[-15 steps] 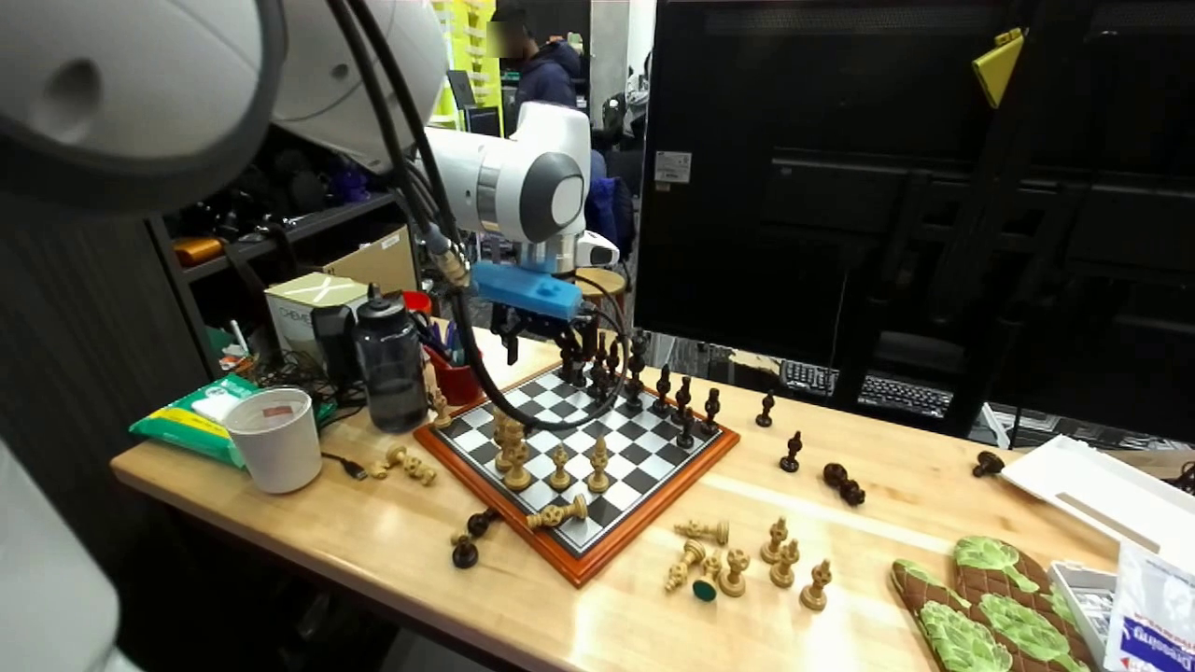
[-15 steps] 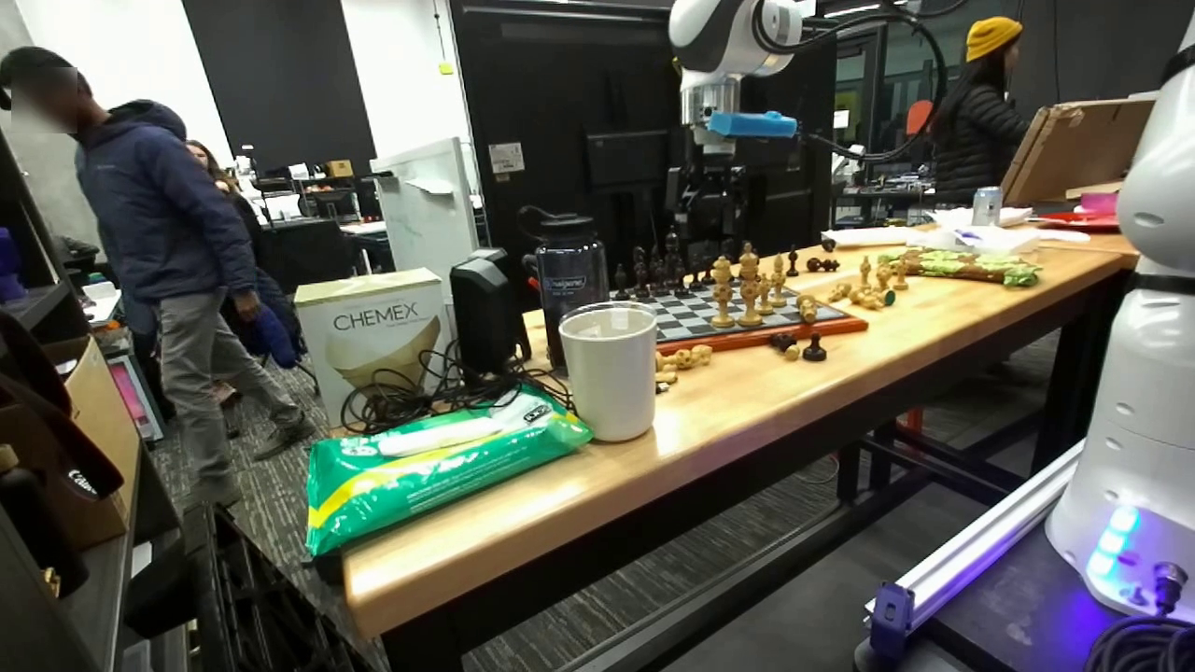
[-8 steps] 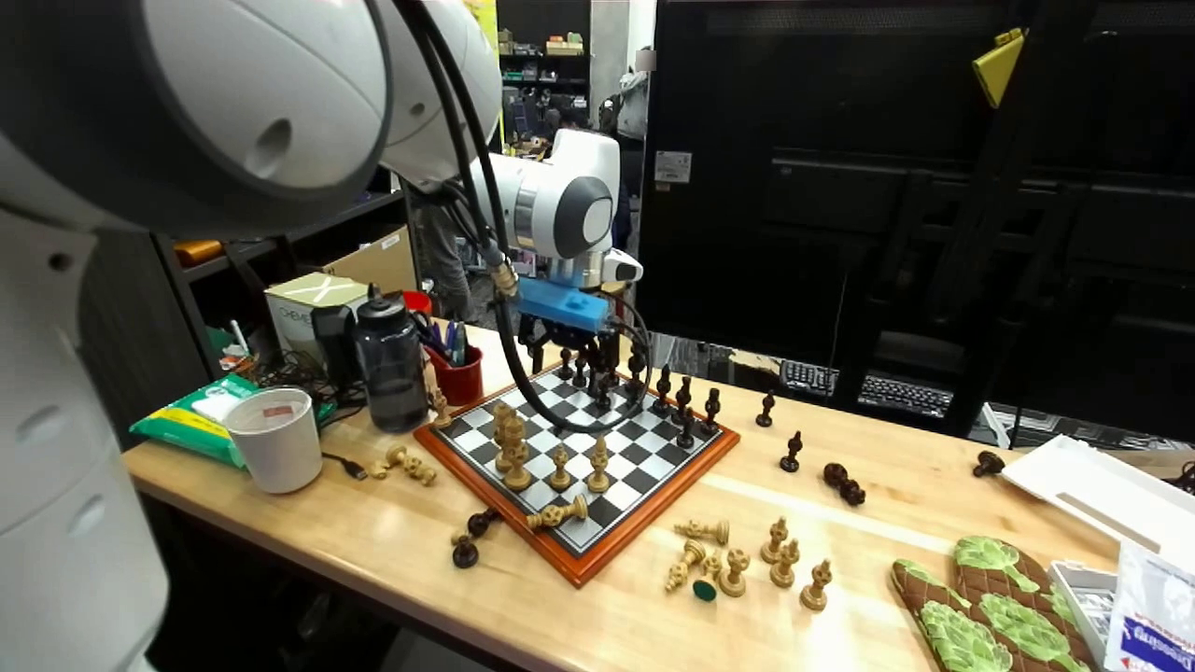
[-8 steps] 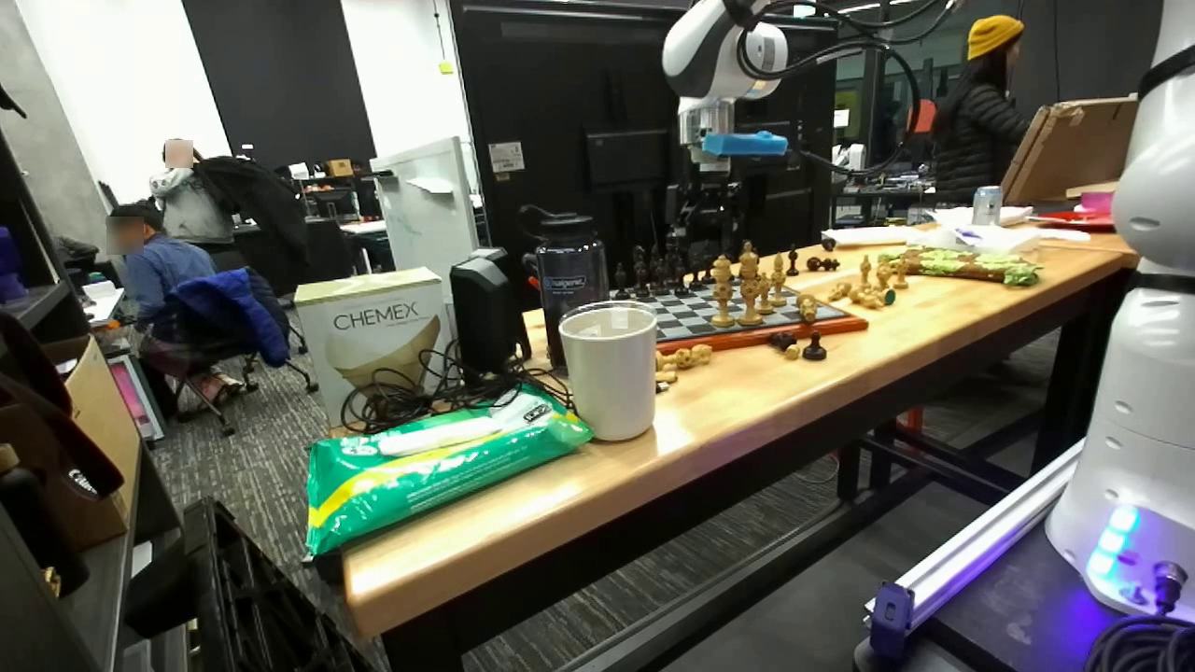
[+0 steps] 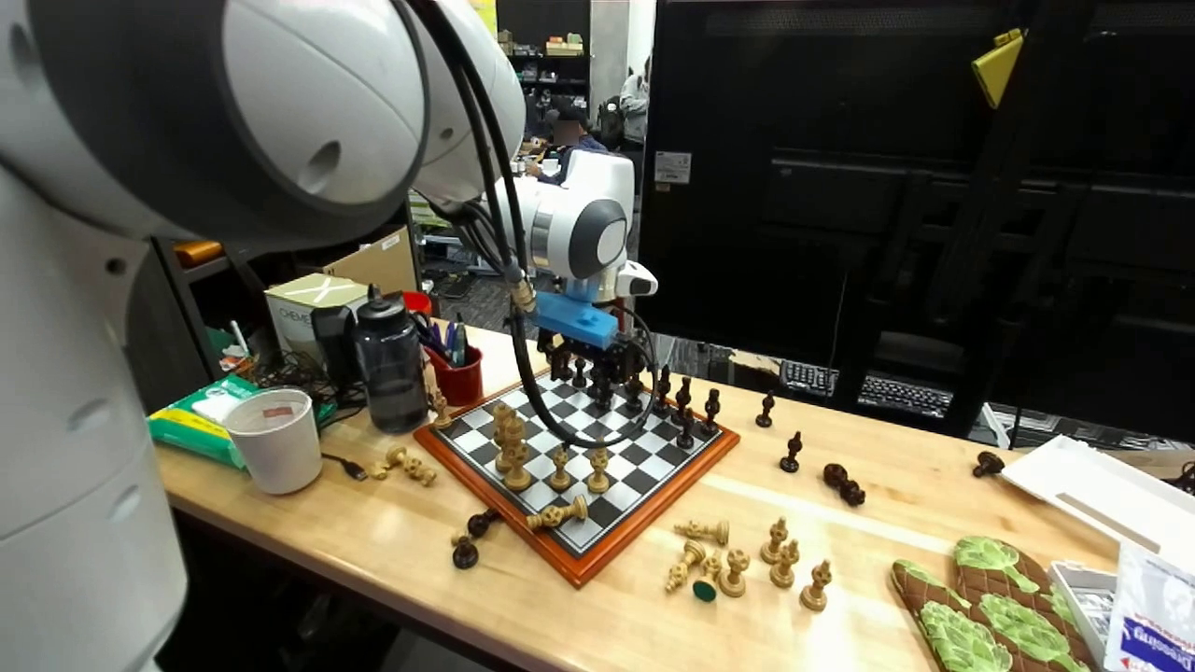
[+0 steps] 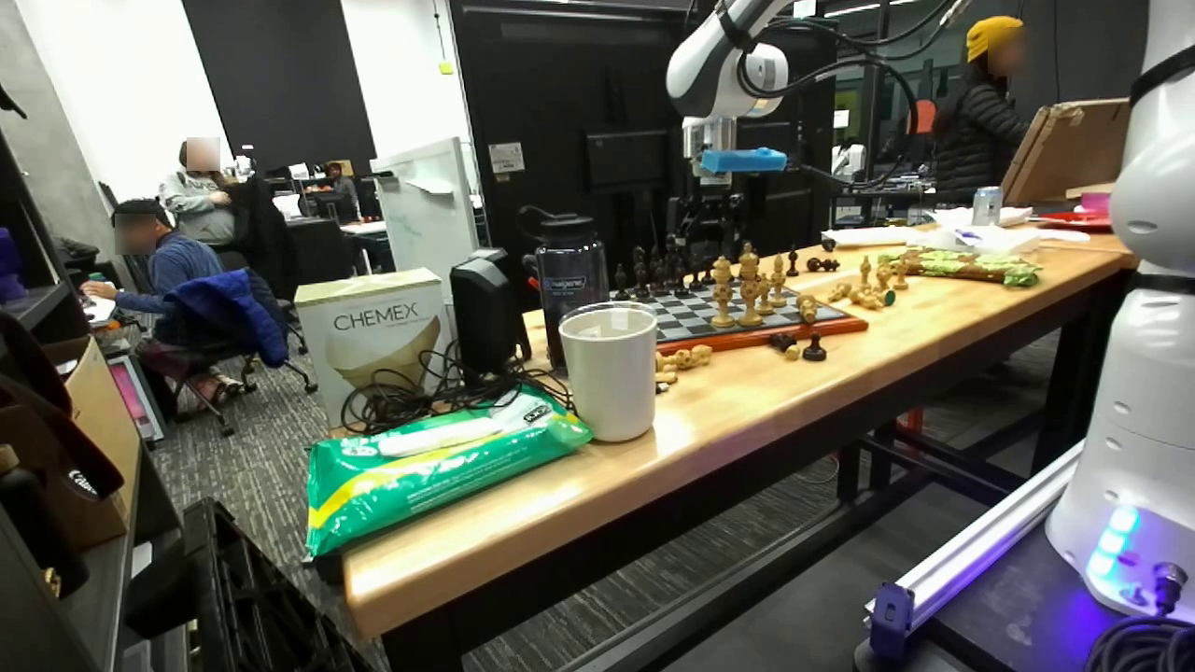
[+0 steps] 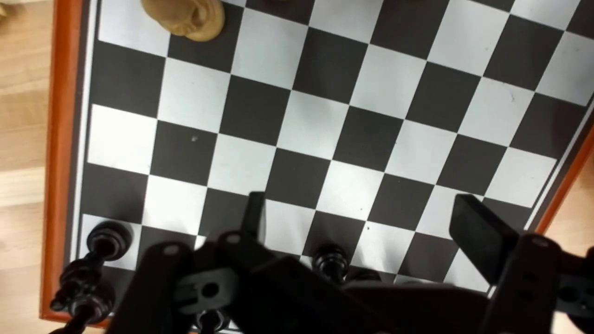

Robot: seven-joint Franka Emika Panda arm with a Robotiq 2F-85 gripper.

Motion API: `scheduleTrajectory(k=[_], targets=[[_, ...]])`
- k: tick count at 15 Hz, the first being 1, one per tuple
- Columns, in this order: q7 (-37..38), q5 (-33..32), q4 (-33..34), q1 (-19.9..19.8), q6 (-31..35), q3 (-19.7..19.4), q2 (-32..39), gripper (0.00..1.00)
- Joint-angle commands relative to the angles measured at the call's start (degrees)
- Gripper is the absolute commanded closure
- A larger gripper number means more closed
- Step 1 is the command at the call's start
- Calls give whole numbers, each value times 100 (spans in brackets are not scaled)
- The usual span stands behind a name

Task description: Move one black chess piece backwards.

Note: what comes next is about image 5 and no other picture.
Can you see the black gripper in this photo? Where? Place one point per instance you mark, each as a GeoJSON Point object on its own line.
{"type": "Point", "coordinates": [630, 361]}

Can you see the black chess piece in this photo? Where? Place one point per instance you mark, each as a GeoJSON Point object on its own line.
{"type": "Point", "coordinates": [556, 361]}
{"type": "Point", "coordinates": [791, 454]}
{"type": "Point", "coordinates": [988, 463]}
{"type": "Point", "coordinates": [768, 413]}
{"type": "Point", "coordinates": [683, 431]}
{"type": "Point", "coordinates": [484, 525]}
{"type": "Point", "coordinates": [712, 407]}
{"type": "Point", "coordinates": [840, 483]}
{"type": "Point", "coordinates": [580, 370]}
{"type": "Point", "coordinates": [636, 402]}
{"type": "Point", "coordinates": [682, 397]}
{"type": "Point", "coordinates": [663, 393]}
{"type": "Point", "coordinates": [464, 550]}

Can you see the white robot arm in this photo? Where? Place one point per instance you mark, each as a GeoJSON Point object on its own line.
{"type": "Point", "coordinates": [74, 433]}

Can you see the light wooden chess piece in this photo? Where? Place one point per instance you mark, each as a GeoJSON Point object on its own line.
{"type": "Point", "coordinates": [784, 570]}
{"type": "Point", "coordinates": [439, 403]}
{"type": "Point", "coordinates": [597, 473]}
{"type": "Point", "coordinates": [420, 473]}
{"type": "Point", "coordinates": [384, 463]}
{"type": "Point", "coordinates": [816, 587]}
{"type": "Point", "coordinates": [511, 473]}
{"type": "Point", "coordinates": [773, 543]}
{"type": "Point", "coordinates": [560, 511]}
{"type": "Point", "coordinates": [560, 473]}
{"type": "Point", "coordinates": [733, 572]}
{"type": "Point", "coordinates": [698, 531]}
{"type": "Point", "coordinates": [682, 570]}
{"type": "Point", "coordinates": [504, 428]}

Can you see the wooden framed chess board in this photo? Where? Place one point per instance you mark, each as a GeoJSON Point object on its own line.
{"type": "Point", "coordinates": [621, 488]}

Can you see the red pen cup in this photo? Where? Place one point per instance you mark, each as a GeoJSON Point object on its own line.
{"type": "Point", "coordinates": [455, 378]}

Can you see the white paper sign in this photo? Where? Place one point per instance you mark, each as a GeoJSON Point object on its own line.
{"type": "Point", "coordinates": [674, 171]}

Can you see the dark jar with black lid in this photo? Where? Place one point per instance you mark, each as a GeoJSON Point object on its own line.
{"type": "Point", "coordinates": [393, 368]}

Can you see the black partition screen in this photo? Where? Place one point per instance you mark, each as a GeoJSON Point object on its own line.
{"type": "Point", "coordinates": [871, 248]}

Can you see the white Chemex box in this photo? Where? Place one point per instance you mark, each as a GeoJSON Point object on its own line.
{"type": "Point", "coordinates": [298, 302]}

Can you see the green brown oven mitt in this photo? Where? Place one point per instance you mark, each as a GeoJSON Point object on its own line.
{"type": "Point", "coordinates": [1019, 609]}
{"type": "Point", "coordinates": [954, 630]}

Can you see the green wipes package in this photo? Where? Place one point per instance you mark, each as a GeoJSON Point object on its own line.
{"type": "Point", "coordinates": [193, 424]}

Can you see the dark shelf unit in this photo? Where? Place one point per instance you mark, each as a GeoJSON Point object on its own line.
{"type": "Point", "coordinates": [186, 322]}

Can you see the white flat box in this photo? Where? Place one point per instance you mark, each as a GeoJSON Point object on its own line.
{"type": "Point", "coordinates": [1094, 489]}

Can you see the yellow triangular tag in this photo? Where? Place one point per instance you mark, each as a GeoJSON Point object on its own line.
{"type": "Point", "coordinates": [997, 68]}

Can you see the clear plastic container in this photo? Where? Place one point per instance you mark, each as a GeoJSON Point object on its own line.
{"type": "Point", "coordinates": [1079, 604]}

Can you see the plastic bag with blue print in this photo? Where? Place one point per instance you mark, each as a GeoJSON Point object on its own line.
{"type": "Point", "coordinates": [1151, 619]}

